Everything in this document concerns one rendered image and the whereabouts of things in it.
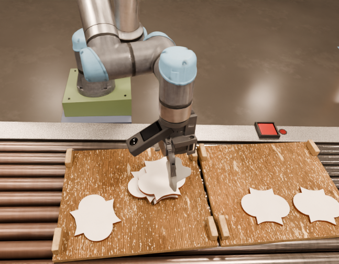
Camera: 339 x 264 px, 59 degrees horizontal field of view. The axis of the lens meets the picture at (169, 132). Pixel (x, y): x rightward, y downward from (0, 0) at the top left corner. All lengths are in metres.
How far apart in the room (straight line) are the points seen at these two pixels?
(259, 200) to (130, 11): 0.71
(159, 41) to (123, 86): 0.57
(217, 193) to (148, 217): 0.22
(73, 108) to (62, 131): 0.13
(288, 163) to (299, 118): 1.85
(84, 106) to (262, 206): 0.73
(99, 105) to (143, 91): 1.64
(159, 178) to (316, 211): 0.46
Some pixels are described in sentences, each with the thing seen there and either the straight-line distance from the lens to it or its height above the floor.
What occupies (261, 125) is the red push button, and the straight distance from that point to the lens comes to 1.18.
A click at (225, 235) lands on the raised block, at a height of 0.96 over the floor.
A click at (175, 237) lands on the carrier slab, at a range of 0.82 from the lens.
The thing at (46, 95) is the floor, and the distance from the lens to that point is 2.85.
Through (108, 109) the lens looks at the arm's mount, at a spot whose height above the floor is 0.91.
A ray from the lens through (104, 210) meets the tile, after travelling 0.85.
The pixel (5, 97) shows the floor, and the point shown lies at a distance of 2.92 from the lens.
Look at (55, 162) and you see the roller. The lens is 1.03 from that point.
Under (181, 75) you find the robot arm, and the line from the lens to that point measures 0.59.
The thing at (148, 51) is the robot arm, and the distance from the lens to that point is 0.67.
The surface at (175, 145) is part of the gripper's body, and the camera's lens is 0.72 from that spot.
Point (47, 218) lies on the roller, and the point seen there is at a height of 0.91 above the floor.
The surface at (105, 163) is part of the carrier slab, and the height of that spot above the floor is 0.94.
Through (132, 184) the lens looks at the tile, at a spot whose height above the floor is 0.95.
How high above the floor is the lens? 1.67
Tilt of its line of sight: 44 degrees down
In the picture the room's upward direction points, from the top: 6 degrees clockwise
